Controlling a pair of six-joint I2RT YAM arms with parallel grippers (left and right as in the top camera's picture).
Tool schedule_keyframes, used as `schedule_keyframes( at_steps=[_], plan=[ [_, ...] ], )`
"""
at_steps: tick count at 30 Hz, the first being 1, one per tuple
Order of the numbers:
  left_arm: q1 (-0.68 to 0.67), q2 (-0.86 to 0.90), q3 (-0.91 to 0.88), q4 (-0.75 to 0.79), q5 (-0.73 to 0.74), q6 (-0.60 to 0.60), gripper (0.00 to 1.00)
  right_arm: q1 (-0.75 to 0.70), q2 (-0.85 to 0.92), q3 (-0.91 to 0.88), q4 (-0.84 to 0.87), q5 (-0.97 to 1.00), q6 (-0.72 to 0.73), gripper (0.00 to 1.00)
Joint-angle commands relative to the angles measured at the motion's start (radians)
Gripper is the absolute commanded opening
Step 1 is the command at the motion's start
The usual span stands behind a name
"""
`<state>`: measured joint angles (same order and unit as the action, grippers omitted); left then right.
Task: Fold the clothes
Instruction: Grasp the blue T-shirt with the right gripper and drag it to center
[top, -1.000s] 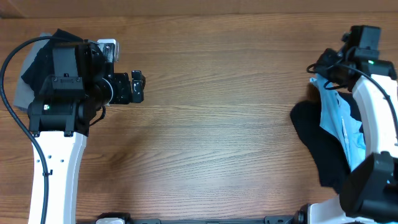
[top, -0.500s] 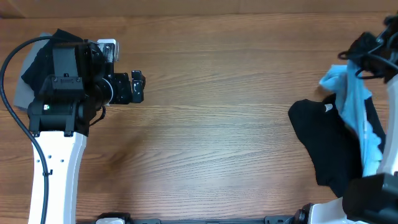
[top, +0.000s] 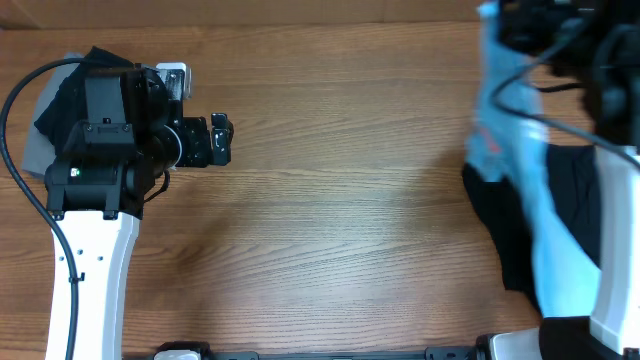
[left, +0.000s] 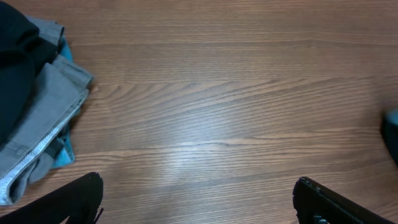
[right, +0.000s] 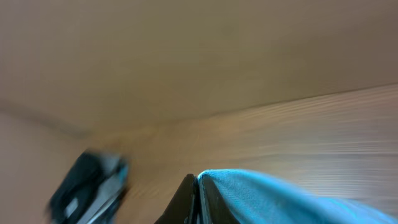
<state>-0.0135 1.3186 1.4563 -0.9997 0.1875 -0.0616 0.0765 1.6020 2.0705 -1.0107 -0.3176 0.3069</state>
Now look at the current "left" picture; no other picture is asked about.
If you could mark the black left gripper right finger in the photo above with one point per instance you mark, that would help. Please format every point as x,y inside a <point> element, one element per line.
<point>315,203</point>

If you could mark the black folded garment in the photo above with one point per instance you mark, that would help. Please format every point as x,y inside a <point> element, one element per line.
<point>23,55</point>

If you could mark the light blue printed t-shirt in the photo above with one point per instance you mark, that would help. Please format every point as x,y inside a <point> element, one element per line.
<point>389,133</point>

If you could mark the teal folded garment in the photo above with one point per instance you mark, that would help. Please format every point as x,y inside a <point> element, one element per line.
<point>66,156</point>

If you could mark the grey folded garment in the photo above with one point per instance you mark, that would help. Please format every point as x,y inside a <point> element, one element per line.
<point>32,149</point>

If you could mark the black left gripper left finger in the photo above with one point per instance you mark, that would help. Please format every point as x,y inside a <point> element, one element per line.
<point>76,203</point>

